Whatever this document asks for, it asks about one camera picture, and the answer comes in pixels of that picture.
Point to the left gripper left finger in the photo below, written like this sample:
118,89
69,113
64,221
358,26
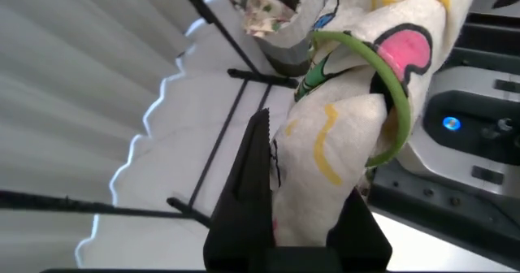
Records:
243,208

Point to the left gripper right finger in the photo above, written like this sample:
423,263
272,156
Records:
357,232

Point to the black clothes rack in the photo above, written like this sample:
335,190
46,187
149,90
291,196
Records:
219,137

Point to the white laundry basket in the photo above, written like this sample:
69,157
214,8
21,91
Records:
290,55

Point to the white curtain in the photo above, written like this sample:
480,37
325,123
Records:
61,82

